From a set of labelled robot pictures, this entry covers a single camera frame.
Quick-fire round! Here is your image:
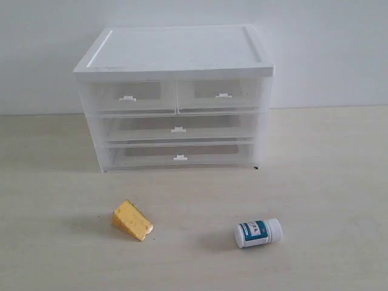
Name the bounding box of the yellow cheese wedge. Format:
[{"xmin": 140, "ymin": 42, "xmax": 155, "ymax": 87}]
[{"xmin": 112, "ymin": 199, "xmax": 153, "ymax": 241}]

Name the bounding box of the white pill bottle blue label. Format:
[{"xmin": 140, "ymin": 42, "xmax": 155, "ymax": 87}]
[{"xmin": 235, "ymin": 218, "xmax": 283, "ymax": 249}]

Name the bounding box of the white plastic drawer cabinet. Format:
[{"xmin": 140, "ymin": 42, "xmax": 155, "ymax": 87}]
[{"xmin": 73, "ymin": 24, "xmax": 275, "ymax": 173}]

